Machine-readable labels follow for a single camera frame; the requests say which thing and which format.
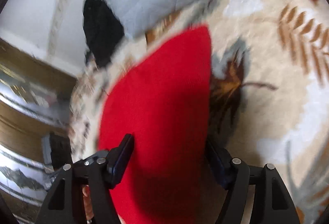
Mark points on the red and blue knit sweater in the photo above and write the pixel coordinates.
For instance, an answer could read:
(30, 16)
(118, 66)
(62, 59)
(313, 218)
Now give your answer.
(164, 103)

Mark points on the brown wooden wardrobe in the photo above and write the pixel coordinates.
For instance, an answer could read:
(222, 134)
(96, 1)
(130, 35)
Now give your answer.
(34, 103)

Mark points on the white bed headboard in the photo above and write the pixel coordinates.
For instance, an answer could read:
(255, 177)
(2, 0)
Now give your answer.
(48, 30)

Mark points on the person's hand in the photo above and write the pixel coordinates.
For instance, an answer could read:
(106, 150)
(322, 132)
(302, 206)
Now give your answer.
(87, 203)

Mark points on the cream leaf-print fleece blanket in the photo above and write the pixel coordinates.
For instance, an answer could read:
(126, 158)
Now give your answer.
(277, 99)

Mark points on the black clothing pile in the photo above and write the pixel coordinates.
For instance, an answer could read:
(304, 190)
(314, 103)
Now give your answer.
(103, 31)

